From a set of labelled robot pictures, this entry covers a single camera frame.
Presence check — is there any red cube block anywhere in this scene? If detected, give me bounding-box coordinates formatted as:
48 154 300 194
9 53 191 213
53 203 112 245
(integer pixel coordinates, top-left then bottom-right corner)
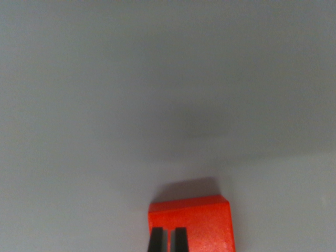
148 195 237 252

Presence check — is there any white plastic tray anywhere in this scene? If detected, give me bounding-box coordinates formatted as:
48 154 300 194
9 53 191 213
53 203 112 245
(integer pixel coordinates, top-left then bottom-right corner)
0 0 336 252

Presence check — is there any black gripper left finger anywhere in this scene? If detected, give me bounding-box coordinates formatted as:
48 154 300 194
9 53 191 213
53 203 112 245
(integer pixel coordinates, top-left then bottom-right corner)
148 227 169 252

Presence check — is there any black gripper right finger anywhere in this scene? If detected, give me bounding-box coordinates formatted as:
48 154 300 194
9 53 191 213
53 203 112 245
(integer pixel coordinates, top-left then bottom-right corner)
170 227 191 252

